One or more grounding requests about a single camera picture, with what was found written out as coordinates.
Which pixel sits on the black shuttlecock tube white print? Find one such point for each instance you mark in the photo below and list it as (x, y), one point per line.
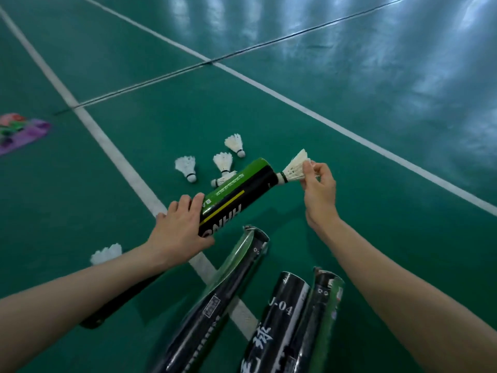
(273, 326)

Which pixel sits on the person's left hand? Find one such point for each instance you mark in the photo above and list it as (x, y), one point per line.
(174, 236)

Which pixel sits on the person's right thumb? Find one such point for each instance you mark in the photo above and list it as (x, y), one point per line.
(307, 175)

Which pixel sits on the black green yellow-striped shuttlecock tube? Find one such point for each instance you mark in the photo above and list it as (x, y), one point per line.
(233, 194)

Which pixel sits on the pink green item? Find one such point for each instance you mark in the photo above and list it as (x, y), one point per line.
(11, 122)

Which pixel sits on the person's left middle finger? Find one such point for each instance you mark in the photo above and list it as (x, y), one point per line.
(183, 204)

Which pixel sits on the purple cloth bag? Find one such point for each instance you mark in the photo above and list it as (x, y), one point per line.
(27, 135)

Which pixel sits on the white feather shuttlecock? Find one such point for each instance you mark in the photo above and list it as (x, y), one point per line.
(105, 254)
(235, 143)
(223, 180)
(185, 166)
(223, 162)
(294, 169)

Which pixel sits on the person's right forearm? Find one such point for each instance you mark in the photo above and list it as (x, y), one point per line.
(407, 302)

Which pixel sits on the person's left thumb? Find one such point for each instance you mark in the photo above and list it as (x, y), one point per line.
(205, 242)

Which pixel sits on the person's right hand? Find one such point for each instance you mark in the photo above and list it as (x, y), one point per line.
(320, 198)

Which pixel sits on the person's left little finger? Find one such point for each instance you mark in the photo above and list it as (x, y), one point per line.
(160, 219)

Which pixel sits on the black shuttlecock tube green wrap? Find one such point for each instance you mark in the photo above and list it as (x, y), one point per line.
(221, 302)

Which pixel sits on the person's left forearm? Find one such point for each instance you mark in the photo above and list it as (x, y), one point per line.
(66, 302)

